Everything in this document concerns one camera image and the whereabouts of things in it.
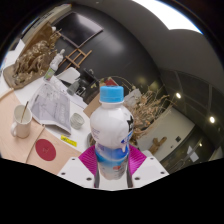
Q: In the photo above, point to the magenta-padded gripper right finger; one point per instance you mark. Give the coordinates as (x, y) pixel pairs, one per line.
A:
(146, 168)

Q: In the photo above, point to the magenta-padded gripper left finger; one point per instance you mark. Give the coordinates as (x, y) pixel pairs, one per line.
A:
(76, 170)

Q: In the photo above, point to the white bottle with blue cap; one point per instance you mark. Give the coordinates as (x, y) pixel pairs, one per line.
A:
(111, 133)

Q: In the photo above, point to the wooden figure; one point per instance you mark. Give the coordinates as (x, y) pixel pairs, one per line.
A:
(156, 145)

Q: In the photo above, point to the yellow tag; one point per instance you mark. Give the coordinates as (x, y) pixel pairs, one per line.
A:
(69, 140)

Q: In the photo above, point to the flat round red coaster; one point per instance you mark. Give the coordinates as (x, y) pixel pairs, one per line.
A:
(45, 150)

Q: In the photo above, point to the small grey bowl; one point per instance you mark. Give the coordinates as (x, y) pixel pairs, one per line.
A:
(77, 120)

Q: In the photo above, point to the dried plant in grey pot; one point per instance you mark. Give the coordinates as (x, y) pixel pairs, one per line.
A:
(146, 110)

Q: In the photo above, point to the beige canvas mat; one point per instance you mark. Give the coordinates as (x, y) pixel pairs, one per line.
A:
(13, 146)

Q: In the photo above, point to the printed newspaper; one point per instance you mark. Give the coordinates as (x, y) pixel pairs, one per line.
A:
(51, 106)

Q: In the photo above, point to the white mug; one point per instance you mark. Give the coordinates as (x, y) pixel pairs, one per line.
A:
(22, 128)

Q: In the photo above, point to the white plaster cast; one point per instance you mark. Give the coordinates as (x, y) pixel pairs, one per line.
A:
(133, 97)

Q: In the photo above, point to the wooden stir stick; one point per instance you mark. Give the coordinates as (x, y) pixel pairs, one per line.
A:
(24, 111)

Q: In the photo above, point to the grey glass bottle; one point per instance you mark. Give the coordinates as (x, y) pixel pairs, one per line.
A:
(73, 88)

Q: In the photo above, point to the black round side table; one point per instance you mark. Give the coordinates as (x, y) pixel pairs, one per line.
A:
(88, 83)

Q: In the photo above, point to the red box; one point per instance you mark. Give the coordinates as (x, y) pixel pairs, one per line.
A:
(110, 82)

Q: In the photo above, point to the white chair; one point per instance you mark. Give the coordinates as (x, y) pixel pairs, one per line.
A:
(70, 75)

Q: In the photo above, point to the white spray bottle green label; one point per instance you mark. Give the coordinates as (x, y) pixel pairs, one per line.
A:
(53, 66)

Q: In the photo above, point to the wooden easel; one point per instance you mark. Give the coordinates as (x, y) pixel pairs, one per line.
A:
(76, 58)

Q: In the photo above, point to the bronze sculpture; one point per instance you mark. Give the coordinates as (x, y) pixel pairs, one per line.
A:
(31, 61)

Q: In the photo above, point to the white cabinet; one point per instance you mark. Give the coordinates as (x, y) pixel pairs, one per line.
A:
(50, 16)

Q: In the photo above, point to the black wall screen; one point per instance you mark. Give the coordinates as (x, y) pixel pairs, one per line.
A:
(78, 28)

